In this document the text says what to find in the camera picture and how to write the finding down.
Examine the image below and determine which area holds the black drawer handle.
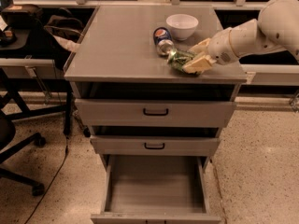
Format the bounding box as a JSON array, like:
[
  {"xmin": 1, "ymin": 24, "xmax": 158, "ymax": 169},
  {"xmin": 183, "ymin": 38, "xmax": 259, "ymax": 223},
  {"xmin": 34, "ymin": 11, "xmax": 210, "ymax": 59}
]
[
  {"xmin": 143, "ymin": 108, "xmax": 169, "ymax": 117},
  {"xmin": 144, "ymin": 143, "xmax": 165, "ymax": 150}
]

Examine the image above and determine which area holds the white bowl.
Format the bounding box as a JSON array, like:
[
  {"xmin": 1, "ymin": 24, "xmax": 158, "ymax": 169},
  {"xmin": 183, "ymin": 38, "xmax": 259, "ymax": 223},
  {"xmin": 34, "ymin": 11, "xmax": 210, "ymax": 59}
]
[{"xmin": 166, "ymin": 14, "xmax": 199, "ymax": 40}]

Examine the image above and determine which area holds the top grey drawer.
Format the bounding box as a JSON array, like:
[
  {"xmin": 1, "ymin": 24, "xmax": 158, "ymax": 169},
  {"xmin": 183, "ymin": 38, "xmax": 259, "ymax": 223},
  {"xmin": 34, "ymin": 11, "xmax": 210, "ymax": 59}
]
[{"xmin": 75, "ymin": 99, "xmax": 235, "ymax": 128}]

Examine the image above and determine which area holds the black floor cable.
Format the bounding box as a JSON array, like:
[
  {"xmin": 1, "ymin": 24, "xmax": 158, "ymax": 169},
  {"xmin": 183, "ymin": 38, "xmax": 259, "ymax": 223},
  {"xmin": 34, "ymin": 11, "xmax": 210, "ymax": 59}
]
[{"xmin": 22, "ymin": 133, "xmax": 70, "ymax": 224}]

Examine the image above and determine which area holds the black top drawer handle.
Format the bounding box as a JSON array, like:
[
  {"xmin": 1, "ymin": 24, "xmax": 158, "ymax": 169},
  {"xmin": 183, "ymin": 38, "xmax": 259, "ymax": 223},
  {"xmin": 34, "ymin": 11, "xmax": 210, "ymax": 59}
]
[{"xmin": 143, "ymin": 108, "xmax": 169, "ymax": 117}]

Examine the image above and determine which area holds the grey drawer cabinet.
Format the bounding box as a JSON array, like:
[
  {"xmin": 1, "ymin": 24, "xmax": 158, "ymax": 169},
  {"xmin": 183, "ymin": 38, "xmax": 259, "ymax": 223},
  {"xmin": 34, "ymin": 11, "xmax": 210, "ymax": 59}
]
[{"xmin": 63, "ymin": 5, "xmax": 248, "ymax": 173}]

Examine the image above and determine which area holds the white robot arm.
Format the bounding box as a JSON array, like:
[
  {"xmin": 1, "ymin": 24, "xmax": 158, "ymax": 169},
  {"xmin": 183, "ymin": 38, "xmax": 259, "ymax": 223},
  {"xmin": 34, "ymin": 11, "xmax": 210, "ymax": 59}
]
[{"xmin": 182, "ymin": 0, "xmax": 299, "ymax": 74}]

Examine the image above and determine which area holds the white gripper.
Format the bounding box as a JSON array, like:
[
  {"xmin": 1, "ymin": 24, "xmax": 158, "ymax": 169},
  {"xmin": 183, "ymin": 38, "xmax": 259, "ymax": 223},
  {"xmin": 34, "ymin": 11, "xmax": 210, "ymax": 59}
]
[{"xmin": 182, "ymin": 27, "xmax": 239, "ymax": 74}]

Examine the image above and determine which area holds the blue Pepsi can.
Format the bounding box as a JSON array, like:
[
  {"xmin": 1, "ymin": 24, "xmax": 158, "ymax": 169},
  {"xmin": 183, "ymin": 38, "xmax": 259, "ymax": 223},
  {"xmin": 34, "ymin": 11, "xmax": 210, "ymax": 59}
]
[{"xmin": 153, "ymin": 27, "xmax": 174, "ymax": 56}]

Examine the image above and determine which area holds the dark bag on desk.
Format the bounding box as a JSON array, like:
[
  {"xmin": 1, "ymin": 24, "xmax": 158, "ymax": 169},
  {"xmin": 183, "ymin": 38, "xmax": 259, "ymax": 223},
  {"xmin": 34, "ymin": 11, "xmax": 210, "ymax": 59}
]
[{"xmin": 44, "ymin": 15, "xmax": 84, "ymax": 52}]

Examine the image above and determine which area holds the black office chair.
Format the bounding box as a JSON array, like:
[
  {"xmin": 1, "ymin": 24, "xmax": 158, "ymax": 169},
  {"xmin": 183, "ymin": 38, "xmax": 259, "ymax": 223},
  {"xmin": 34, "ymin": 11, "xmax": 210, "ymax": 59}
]
[{"xmin": 0, "ymin": 111, "xmax": 46, "ymax": 196}]

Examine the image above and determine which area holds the middle grey drawer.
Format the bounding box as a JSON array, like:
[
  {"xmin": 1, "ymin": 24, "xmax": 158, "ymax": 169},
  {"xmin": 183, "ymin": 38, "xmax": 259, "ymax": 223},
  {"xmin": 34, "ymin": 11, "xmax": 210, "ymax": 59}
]
[{"xmin": 91, "ymin": 135, "xmax": 220, "ymax": 157}]

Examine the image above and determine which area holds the bottom grey drawer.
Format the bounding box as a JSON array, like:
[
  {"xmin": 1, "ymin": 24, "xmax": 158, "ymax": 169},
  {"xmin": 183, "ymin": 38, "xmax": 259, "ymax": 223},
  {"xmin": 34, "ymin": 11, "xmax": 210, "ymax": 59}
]
[{"xmin": 91, "ymin": 155, "xmax": 221, "ymax": 224}]

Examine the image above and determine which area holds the green soda can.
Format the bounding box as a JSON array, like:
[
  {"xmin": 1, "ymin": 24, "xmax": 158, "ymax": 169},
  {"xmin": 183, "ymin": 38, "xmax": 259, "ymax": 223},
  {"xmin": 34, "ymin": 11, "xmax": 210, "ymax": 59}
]
[{"xmin": 167, "ymin": 49, "xmax": 195, "ymax": 73}]

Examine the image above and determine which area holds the black middle drawer handle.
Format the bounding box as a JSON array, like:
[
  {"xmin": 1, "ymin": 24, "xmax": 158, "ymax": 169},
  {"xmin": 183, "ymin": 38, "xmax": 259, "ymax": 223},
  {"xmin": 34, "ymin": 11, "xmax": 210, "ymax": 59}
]
[{"xmin": 144, "ymin": 143, "xmax": 165, "ymax": 150}]

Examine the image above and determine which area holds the grey side desk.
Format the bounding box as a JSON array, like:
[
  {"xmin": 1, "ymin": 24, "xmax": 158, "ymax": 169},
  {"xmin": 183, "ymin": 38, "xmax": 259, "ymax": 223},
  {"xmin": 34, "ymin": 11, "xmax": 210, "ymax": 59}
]
[{"xmin": 0, "ymin": 57, "xmax": 73, "ymax": 135}]

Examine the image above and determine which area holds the grey drawer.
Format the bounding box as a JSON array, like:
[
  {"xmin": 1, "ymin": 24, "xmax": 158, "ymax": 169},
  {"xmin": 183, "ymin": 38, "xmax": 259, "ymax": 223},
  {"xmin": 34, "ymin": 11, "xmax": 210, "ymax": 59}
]
[
  {"xmin": 91, "ymin": 135, "xmax": 220, "ymax": 157},
  {"xmin": 75, "ymin": 99, "xmax": 235, "ymax": 128},
  {"xmin": 91, "ymin": 155, "xmax": 221, "ymax": 224}
]

